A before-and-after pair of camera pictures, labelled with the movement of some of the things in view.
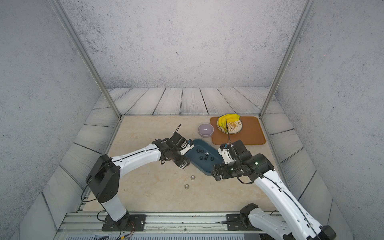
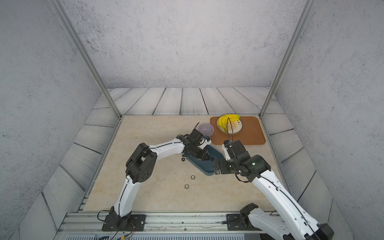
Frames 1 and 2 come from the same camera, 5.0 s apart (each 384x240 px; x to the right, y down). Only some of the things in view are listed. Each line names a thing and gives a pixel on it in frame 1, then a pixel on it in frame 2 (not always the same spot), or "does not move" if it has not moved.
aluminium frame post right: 308,6 does not move
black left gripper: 184,162 to 202,157
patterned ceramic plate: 233,127 does not move
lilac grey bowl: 206,130 does not move
